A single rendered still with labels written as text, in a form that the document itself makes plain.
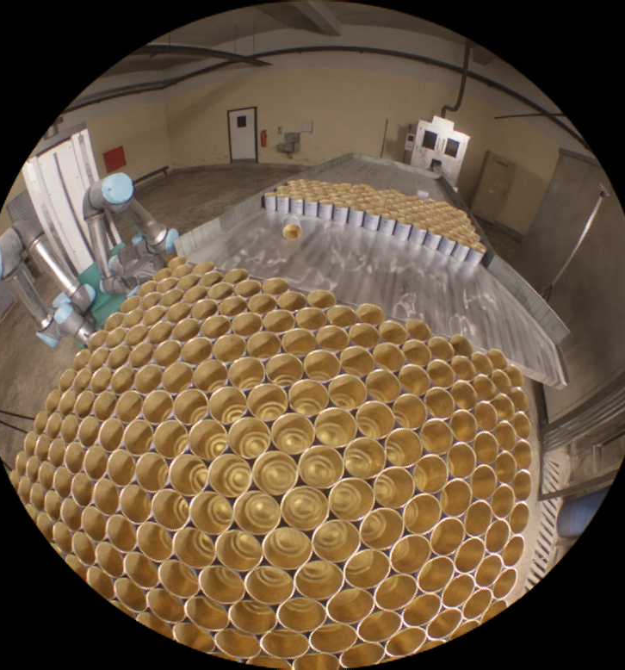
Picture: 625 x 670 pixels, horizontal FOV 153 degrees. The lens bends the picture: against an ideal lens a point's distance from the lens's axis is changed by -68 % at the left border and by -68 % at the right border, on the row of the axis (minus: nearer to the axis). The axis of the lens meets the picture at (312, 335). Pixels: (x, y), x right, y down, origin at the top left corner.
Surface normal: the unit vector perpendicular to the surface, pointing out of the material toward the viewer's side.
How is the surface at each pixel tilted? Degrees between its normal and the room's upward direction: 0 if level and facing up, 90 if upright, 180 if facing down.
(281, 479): 2
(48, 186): 90
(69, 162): 90
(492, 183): 90
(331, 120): 90
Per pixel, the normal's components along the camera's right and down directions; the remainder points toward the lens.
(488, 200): -0.36, 0.72
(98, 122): 0.94, 0.30
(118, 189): 0.99, 0.06
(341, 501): 0.06, -0.64
